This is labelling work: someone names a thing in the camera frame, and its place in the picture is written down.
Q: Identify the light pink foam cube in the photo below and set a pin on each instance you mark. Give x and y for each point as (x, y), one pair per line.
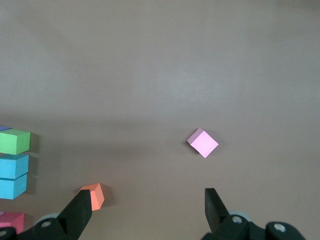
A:
(203, 144)

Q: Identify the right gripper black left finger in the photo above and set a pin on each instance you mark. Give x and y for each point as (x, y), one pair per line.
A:
(75, 217)

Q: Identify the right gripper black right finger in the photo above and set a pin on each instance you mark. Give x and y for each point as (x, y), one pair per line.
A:
(218, 217)

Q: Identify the deep pink foam cube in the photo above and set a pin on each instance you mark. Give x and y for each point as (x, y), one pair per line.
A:
(13, 221)

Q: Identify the orange foam cube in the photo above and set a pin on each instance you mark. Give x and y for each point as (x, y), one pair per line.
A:
(96, 197)

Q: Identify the green foam cube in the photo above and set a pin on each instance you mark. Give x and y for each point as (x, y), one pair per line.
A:
(13, 141)

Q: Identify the purple foam cube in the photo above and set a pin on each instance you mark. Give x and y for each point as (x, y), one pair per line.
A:
(3, 128)

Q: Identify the cyan foam cube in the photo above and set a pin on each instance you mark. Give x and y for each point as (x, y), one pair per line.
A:
(12, 165)
(11, 187)

